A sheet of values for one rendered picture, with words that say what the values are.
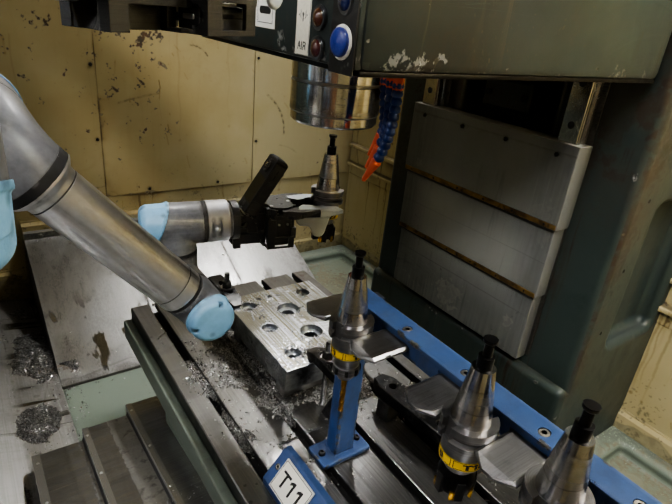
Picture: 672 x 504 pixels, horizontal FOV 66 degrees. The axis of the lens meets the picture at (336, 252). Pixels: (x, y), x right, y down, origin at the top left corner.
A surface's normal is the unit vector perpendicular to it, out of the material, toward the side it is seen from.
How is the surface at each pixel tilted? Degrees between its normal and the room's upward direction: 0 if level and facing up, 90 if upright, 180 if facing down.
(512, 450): 0
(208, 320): 90
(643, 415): 90
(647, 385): 90
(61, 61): 90
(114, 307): 24
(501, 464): 0
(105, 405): 0
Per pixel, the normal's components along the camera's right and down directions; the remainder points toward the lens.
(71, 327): 0.32, -0.66
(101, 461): 0.02, -0.95
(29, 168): 0.60, 0.18
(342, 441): 0.57, 0.39
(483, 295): -0.82, 0.16
